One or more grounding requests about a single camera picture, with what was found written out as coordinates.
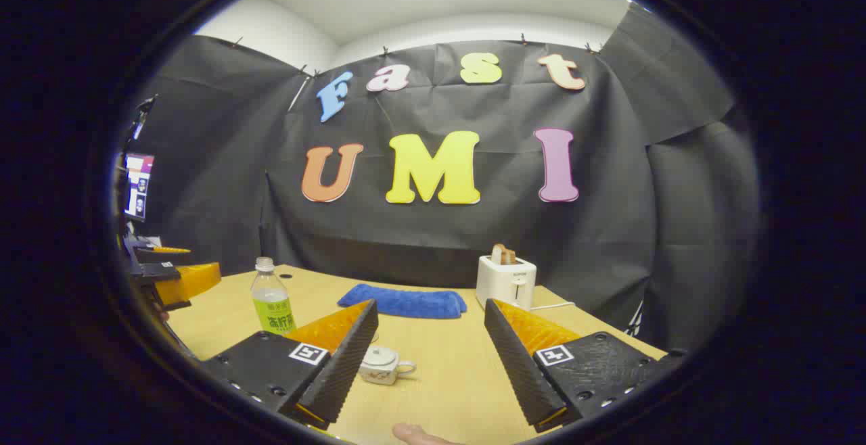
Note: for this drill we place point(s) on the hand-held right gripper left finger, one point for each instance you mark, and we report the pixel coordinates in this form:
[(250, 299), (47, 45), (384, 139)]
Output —
[(345, 364)]

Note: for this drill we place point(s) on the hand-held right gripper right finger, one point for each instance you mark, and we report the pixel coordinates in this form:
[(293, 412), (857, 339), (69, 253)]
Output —
[(517, 370)]

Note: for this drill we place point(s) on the clear water bottle green label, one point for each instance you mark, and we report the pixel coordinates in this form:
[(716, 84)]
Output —
[(270, 310)]

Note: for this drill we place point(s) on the bread slice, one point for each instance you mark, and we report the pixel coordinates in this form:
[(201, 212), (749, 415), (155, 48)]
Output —
[(502, 254)]

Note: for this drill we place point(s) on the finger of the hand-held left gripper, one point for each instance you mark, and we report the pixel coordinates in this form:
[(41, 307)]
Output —
[(196, 281), (159, 256)]

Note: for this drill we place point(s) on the computer monitor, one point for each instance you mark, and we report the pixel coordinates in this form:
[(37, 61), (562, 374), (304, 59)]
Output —
[(139, 188)]

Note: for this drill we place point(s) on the blue towel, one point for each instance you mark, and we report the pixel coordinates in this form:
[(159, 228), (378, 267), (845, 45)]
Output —
[(406, 301)]

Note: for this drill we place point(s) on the white teacup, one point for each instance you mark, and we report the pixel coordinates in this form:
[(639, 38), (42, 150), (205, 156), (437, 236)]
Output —
[(379, 375)]

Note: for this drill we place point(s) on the white toaster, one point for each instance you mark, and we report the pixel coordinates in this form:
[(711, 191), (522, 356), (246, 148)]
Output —
[(504, 283)]

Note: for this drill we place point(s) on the white teacup lid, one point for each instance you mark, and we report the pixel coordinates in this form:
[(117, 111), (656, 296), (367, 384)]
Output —
[(380, 358)]

